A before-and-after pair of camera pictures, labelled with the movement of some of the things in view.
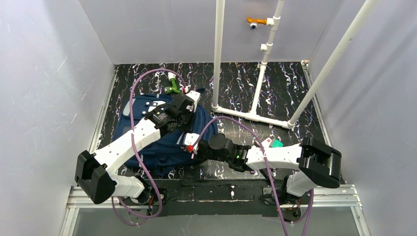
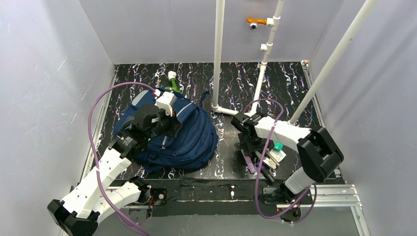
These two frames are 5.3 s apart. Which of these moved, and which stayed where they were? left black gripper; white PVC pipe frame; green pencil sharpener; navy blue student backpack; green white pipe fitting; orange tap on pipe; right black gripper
Moved: right black gripper; left black gripper; navy blue student backpack
Stayed: white PVC pipe frame; green white pipe fitting; green pencil sharpener; orange tap on pipe
